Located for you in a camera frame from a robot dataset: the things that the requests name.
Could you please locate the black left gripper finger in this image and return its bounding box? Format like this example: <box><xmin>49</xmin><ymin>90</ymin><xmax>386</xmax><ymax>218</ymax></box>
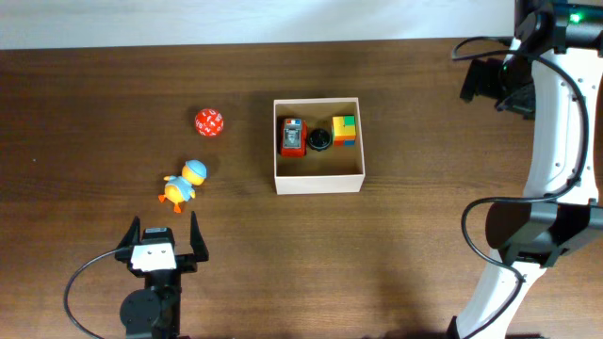
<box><xmin>189</xmin><ymin>211</ymin><xmax>209</xmax><ymax>257</ymax></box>
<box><xmin>117</xmin><ymin>217</ymin><xmax>140</xmax><ymax>249</ymax></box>

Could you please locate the orange toy duck blue hat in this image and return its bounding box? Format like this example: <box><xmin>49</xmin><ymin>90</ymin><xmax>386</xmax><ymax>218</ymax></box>
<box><xmin>158</xmin><ymin>159</ymin><xmax>207</xmax><ymax>214</ymax></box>

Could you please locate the red lettered ball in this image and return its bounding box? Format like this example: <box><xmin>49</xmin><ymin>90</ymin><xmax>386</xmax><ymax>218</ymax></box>
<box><xmin>194</xmin><ymin>108</ymin><xmax>224</xmax><ymax>137</ymax></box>

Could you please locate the red toy fire truck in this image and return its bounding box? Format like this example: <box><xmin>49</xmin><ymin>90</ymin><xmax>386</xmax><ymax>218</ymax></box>
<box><xmin>280</xmin><ymin>118</ymin><xmax>307</xmax><ymax>158</ymax></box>

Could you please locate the multicolour puzzle cube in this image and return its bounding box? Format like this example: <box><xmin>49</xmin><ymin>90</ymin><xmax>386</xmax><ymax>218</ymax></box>
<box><xmin>332</xmin><ymin>115</ymin><xmax>356</xmax><ymax>147</ymax></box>

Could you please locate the black round lid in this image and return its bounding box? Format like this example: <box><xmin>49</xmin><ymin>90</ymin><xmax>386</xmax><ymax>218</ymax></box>
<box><xmin>307</xmin><ymin>128</ymin><xmax>332</xmax><ymax>152</ymax></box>

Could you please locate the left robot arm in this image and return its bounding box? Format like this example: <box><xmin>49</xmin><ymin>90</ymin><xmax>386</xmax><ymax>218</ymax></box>
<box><xmin>115</xmin><ymin>214</ymin><xmax>209</xmax><ymax>339</ymax></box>

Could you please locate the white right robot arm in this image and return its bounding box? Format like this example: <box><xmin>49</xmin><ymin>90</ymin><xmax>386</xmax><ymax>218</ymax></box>
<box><xmin>447</xmin><ymin>0</ymin><xmax>602</xmax><ymax>338</ymax></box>

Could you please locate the pink cardboard box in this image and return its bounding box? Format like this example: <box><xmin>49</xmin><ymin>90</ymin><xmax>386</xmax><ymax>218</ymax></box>
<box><xmin>272</xmin><ymin>98</ymin><xmax>366</xmax><ymax>195</ymax></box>

